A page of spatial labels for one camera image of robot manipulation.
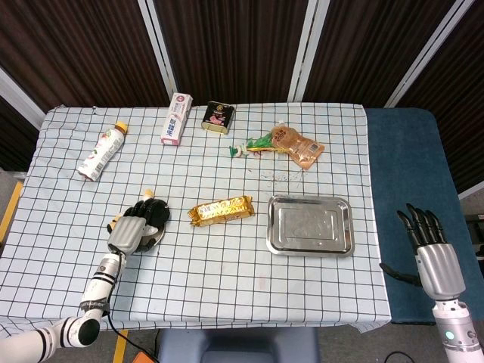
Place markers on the checkered white tablecloth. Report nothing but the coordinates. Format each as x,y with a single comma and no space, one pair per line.
211,272

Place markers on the black meat tin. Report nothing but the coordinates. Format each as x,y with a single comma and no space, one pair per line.
217,117

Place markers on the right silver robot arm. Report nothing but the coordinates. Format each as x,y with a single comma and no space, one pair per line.
455,329

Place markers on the rectangular steel tray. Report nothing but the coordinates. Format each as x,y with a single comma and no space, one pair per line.
310,227

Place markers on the brown partition panel white frame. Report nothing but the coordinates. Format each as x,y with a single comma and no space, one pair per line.
370,49
13,128
234,45
461,113
87,49

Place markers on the plush toy black white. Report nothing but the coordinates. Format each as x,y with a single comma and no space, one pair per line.
163,217

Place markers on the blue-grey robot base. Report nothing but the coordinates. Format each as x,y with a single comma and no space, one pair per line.
238,346

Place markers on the blue padded table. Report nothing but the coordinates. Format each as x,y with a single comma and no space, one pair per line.
408,170

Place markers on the round steel plate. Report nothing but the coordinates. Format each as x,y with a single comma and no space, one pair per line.
157,238

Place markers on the orange floor object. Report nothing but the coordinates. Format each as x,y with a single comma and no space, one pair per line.
143,358

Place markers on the gold foil snack package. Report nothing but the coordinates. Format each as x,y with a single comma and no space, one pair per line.
221,210

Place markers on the brown snack pouch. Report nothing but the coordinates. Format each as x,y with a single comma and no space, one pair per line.
302,147

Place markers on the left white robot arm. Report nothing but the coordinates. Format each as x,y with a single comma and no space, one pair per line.
100,287

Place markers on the white-labelled yellow-capped drink bottle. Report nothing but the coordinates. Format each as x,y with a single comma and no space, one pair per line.
101,151

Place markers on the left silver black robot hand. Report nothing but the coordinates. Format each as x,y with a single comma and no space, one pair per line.
126,232

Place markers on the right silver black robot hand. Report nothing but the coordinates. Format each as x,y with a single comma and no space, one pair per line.
438,272

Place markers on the pink white toothpaste box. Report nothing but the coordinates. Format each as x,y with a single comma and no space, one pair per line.
175,121

